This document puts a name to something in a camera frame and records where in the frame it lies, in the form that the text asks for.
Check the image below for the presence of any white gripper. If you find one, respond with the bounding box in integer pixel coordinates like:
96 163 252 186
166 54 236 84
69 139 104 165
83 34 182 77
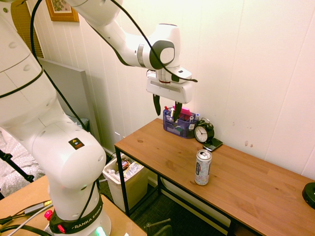
146 69 193 123

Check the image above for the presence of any white plastic trash bin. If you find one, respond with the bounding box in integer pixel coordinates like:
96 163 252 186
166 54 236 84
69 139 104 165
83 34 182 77
102 154 150 212

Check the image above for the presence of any grey headboard panel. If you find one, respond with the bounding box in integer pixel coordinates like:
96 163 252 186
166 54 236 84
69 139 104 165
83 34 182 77
37 57 101 143

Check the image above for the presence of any wooden table with black frame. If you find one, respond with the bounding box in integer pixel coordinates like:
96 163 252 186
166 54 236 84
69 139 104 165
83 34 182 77
114 118 315 236

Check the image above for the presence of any wooden framed picture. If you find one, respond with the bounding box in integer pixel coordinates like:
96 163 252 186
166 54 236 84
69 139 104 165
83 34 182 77
45 0 80 23

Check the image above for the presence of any black twin-bell alarm clock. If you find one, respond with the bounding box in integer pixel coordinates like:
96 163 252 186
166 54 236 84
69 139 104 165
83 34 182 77
193 117 215 144

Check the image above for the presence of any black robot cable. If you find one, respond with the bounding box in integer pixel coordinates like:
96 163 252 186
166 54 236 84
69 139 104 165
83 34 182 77
0 0 198 223

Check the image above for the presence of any grey usb plug cable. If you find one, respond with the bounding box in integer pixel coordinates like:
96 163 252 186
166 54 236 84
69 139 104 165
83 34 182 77
0 200 54 231

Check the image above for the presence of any white printed drink can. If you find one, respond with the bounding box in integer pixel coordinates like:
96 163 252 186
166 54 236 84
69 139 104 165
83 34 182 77
194 149 213 186

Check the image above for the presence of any purple translucent desk organizer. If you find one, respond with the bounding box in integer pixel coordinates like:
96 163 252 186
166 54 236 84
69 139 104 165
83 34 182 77
162 108 199 140

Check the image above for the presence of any wooden window blind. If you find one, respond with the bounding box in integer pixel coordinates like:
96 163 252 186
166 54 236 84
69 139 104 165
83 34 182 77
11 0 45 59

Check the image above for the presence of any black tripod leg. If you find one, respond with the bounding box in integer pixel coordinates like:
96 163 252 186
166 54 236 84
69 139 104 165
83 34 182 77
0 149 35 200

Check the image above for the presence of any pink sticky note pad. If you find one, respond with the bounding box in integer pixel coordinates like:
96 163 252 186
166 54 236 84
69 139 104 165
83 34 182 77
172 105 193 120

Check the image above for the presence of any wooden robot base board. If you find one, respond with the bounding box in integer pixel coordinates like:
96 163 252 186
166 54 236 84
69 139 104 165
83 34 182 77
0 175 148 236

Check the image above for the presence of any black round device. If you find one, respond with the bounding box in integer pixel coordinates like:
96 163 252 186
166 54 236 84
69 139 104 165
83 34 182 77
302 182 315 210

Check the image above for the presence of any white patterned bed cover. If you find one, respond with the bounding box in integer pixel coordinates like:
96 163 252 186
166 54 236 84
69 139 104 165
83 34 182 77
0 127 46 197

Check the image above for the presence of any black mobile phone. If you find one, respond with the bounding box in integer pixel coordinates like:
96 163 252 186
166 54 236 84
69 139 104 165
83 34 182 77
202 137 224 151

